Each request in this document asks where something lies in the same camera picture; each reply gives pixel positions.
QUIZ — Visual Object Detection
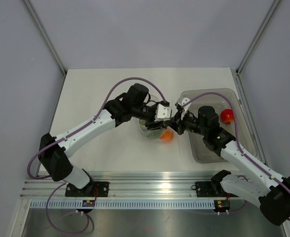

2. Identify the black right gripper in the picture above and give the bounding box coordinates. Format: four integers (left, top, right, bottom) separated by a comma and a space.
165, 109, 208, 136

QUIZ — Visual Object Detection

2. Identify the clear zip top bag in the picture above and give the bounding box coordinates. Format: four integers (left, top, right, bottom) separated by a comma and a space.
136, 94, 175, 143

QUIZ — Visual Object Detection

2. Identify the green netted melon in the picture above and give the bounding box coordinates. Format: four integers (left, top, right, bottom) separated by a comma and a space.
139, 119, 164, 140

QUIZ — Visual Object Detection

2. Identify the orange fruit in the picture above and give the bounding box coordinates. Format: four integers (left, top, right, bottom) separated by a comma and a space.
159, 130, 174, 143

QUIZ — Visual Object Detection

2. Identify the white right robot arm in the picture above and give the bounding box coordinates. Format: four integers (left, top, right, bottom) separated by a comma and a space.
170, 98, 290, 226

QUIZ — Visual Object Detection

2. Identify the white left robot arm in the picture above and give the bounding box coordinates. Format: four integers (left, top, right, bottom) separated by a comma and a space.
39, 83, 171, 197

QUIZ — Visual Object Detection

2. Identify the red apple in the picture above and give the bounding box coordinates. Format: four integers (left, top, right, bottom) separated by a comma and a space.
220, 109, 235, 124

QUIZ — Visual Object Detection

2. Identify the clear plastic bin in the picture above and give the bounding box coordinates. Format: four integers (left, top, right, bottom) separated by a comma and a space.
178, 88, 257, 163

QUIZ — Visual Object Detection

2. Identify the right small circuit board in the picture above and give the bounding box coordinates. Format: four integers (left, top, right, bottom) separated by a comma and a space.
214, 200, 231, 212

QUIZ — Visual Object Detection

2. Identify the small circuit board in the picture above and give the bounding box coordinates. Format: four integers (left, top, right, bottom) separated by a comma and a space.
82, 199, 95, 207
214, 200, 231, 212

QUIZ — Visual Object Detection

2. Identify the left small circuit board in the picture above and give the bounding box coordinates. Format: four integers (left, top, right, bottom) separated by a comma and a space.
82, 199, 95, 207

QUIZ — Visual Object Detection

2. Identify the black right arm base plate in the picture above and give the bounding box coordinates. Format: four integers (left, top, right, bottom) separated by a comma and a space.
191, 181, 229, 198

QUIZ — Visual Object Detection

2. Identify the aluminium table edge rail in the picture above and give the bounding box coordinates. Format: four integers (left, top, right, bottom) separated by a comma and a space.
20, 172, 215, 199

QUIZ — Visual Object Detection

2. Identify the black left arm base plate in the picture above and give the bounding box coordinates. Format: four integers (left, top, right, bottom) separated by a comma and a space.
65, 181, 110, 198

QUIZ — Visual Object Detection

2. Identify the white slotted cable duct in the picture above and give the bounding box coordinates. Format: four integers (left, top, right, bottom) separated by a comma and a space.
30, 199, 215, 209

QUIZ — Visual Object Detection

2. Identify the right aluminium frame post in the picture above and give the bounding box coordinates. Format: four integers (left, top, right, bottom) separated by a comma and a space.
236, 0, 283, 76

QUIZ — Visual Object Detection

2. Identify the aluminium frame post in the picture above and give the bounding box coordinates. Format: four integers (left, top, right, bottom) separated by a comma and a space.
236, 0, 283, 76
23, 0, 67, 76

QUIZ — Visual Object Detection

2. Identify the left aluminium frame post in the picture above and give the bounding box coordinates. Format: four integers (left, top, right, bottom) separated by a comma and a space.
23, 0, 67, 76

